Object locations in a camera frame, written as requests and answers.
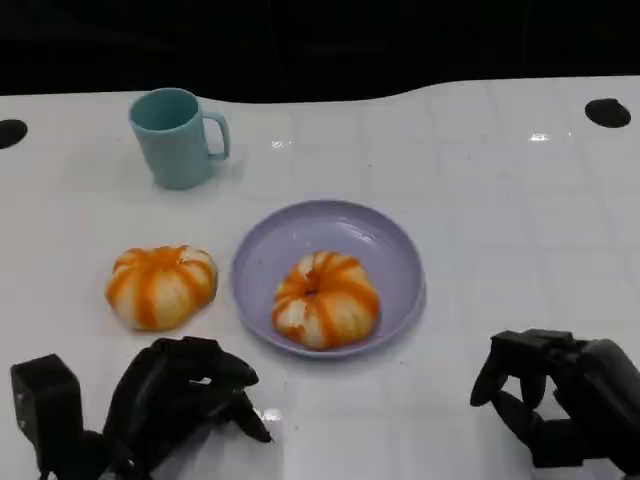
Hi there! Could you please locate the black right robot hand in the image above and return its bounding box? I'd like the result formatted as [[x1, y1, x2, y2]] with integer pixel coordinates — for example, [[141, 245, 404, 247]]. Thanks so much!
[[469, 328, 640, 477]]

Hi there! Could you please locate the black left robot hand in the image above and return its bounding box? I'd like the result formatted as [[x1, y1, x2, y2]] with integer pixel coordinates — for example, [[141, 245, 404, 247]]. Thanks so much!
[[102, 336, 274, 474]]

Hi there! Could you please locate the pale green mug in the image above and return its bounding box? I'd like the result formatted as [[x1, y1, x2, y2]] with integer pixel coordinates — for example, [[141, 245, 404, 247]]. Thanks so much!
[[128, 87, 231, 190]]

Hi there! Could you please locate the lilac plate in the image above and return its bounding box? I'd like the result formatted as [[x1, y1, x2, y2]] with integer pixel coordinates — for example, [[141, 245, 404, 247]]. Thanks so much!
[[230, 199, 427, 361]]

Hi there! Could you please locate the black table grommet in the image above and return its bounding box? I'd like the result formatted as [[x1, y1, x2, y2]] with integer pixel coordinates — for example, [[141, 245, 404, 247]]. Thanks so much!
[[584, 98, 632, 129], [0, 118, 29, 150]]

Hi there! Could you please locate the black backdrop cloth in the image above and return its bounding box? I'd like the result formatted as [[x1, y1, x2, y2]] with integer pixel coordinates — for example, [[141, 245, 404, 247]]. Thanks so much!
[[0, 0, 640, 104]]

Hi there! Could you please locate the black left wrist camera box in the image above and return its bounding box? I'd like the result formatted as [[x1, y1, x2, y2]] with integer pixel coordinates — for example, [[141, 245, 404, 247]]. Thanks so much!
[[9, 353, 84, 474]]

